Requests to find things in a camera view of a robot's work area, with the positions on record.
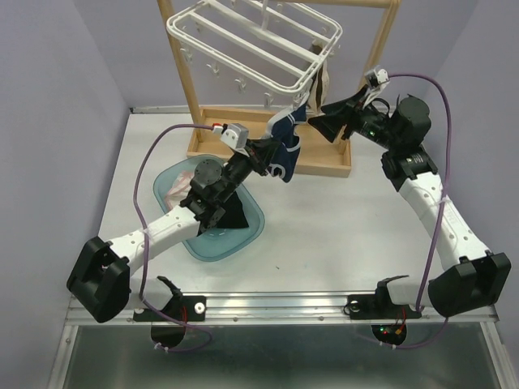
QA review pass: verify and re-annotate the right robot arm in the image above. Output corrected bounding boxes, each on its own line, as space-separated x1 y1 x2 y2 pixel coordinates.
308 88 511 318

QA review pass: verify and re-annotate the white clip hanger frame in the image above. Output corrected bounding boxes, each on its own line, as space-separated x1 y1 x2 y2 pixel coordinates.
165 1 343 99

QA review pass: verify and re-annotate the navy blue underwear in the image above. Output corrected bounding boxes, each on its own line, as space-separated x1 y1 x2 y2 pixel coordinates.
263 103 307 183

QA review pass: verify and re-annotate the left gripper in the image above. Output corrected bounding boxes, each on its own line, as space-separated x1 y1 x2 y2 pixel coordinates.
217 137 279 203

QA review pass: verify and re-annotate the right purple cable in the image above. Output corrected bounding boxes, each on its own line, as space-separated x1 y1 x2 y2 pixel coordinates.
379 72 452 349

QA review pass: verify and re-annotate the teal plastic basin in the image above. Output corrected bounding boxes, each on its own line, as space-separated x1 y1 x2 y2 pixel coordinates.
152 154 265 262

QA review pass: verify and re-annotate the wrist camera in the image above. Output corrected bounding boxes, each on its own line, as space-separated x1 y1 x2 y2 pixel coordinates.
364 66 390 94
212 123 249 150

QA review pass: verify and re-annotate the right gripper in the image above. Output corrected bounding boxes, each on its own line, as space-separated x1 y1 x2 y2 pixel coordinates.
308 83 401 152

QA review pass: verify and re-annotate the white pink underwear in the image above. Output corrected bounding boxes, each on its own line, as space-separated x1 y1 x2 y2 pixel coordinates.
164 171 194 211

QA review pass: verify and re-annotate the aluminium rail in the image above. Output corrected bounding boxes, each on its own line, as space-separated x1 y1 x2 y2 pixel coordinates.
65 291 499 327

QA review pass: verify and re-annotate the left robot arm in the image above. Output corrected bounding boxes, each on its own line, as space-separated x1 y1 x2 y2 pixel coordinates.
66 139 281 323

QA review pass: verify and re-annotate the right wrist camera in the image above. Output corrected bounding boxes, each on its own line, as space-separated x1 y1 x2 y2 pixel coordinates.
364 66 390 94

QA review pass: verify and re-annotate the black underwear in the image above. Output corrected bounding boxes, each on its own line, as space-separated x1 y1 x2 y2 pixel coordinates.
200 193 249 231

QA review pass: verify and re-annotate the wooden rack stand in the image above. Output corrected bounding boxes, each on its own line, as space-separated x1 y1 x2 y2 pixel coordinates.
156 0 401 179

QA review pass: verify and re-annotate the grey underwear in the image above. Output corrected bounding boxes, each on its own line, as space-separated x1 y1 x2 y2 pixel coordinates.
307 60 330 115

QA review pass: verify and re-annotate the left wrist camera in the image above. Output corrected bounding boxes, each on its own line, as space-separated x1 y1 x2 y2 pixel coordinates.
212 123 249 150

